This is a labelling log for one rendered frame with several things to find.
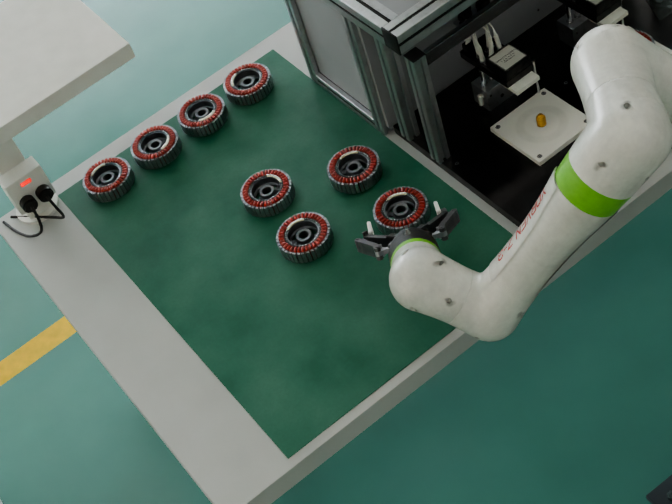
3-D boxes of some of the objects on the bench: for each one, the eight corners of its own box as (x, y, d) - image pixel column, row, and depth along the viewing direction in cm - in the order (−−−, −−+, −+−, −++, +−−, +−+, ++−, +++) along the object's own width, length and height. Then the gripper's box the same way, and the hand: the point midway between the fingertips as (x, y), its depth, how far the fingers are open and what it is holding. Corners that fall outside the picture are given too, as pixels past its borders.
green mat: (544, 259, 233) (544, 258, 233) (288, 459, 218) (288, 458, 218) (273, 49, 292) (272, 49, 292) (57, 196, 277) (57, 195, 277)
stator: (436, 229, 244) (433, 217, 241) (382, 246, 244) (378, 234, 241) (423, 190, 251) (420, 178, 248) (371, 206, 252) (367, 194, 249)
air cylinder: (601, 30, 265) (599, 10, 261) (575, 49, 264) (572, 29, 259) (584, 20, 268) (582, 1, 264) (559, 39, 267) (556, 19, 263)
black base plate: (779, 64, 249) (780, 56, 248) (544, 247, 234) (543, 240, 233) (613, -25, 279) (612, -33, 277) (394, 133, 264) (392, 125, 262)
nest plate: (595, 124, 248) (594, 120, 247) (540, 166, 245) (539, 162, 244) (544, 91, 258) (543, 87, 257) (490, 131, 254) (489, 127, 253)
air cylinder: (517, 92, 260) (513, 72, 256) (490, 111, 258) (486, 92, 254) (501, 81, 263) (497, 62, 259) (474, 100, 261) (470, 81, 257)
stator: (272, 225, 255) (267, 214, 252) (234, 207, 261) (228, 196, 258) (306, 189, 259) (301, 177, 257) (267, 172, 265) (262, 160, 263)
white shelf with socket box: (207, 203, 264) (129, 42, 230) (63, 304, 256) (-40, 153, 222) (130, 128, 286) (49, -29, 252) (-5, 219, 278) (-108, 69, 244)
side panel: (395, 128, 265) (361, 12, 241) (384, 135, 264) (349, 20, 240) (321, 71, 282) (283, -41, 258) (311, 79, 282) (271, -34, 258)
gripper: (353, 291, 223) (348, 253, 244) (485, 251, 222) (469, 216, 242) (341, 254, 221) (337, 219, 242) (475, 213, 220) (459, 181, 240)
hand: (404, 219), depth 241 cm, fingers open, 13 cm apart
